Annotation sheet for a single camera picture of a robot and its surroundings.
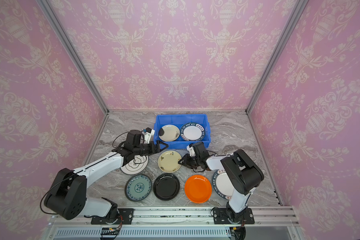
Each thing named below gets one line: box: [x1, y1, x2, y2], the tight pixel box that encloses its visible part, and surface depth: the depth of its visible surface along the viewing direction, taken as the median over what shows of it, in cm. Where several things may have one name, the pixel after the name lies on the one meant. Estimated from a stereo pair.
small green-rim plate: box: [180, 122, 206, 142], surface depth 108 cm
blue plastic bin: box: [153, 114, 212, 148], surface depth 108 cm
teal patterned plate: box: [124, 174, 152, 202], surface depth 85 cm
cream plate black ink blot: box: [158, 124, 180, 142], surface depth 108 cm
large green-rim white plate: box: [212, 169, 235, 201], surface depth 85 cm
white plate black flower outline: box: [120, 155, 149, 175], surface depth 91 cm
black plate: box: [153, 173, 181, 201], surface depth 84 cm
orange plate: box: [184, 174, 212, 204], surface depth 83 cm
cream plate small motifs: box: [157, 150, 182, 173], surface depth 94 cm
